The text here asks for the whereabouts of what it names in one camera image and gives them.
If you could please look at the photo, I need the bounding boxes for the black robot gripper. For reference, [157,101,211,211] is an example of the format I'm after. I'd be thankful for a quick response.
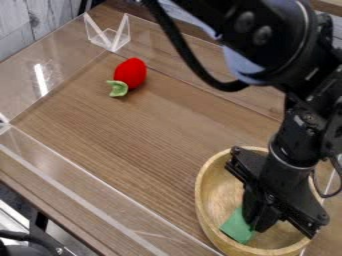
[224,146,330,239]

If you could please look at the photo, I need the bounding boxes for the green rectangular block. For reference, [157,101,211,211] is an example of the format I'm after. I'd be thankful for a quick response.
[219,207,255,244]

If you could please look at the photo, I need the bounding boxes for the brown wooden bowl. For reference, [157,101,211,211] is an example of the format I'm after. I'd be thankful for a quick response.
[193,145,324,256]

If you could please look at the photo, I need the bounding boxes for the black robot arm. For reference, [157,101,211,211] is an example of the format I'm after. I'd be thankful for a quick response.
[175,0,342,237]

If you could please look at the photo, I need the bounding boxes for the red plush strawberry toy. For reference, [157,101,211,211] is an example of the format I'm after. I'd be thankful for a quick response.
[107,58,147,97]

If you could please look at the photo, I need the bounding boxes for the black table leg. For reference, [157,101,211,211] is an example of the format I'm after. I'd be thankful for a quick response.
[29,211,48,241]

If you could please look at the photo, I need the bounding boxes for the black cable under table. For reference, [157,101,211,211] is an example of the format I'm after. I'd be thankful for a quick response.
[0,229,58,256]

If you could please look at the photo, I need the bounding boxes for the clear acrylic corner bracket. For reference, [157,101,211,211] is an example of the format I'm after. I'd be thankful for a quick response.
[82,14,131,53]

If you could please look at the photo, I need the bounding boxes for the clear acrylic tray wall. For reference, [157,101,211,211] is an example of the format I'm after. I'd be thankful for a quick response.
[0,18,283,256]

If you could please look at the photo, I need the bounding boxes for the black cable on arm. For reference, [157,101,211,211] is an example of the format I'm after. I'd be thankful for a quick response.
[143,0,251,93]

